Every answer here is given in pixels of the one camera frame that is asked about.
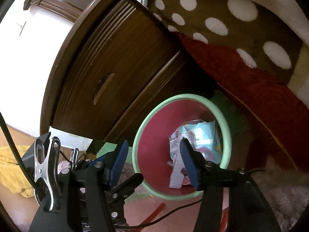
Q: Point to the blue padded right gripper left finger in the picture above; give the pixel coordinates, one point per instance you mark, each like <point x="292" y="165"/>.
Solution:
<point x="104" y="205"/>

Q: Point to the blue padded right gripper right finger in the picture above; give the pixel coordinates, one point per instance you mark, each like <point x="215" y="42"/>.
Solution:
<point x="208" y="177"/>

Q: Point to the pink tissue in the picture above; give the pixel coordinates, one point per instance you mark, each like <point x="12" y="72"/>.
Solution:
<point x="186" y="180"/>

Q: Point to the white and yellow wrapper strip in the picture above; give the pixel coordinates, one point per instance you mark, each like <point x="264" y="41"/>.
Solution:
<point x="177" y="164"/>

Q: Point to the teal wet wipes package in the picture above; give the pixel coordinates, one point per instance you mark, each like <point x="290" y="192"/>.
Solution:
<point x="204" y="138"/>

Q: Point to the metal spring clamp right wrist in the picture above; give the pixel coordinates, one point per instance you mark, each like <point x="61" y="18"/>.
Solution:
<point x="46" y="159"/>

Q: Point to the red bin with green rim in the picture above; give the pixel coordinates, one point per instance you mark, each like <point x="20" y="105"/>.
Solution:
<point x="151" y="152"/>

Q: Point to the grey fuzzy rug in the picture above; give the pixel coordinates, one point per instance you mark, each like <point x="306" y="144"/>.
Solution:
<point x="286" y="192"/>

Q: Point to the yellow cloth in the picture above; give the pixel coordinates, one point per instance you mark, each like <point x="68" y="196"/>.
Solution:
<point x="12" y="176"/>

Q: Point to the red blanket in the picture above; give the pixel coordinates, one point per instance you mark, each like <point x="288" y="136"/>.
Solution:
<point x="272" y="103"/>

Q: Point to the dark wooden nightstand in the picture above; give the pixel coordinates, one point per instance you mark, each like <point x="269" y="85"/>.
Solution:
<point x="114" y="63"/>

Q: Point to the brown white dotted blanket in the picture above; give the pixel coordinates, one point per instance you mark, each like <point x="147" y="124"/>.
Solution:
<point x="259" y="36"/>

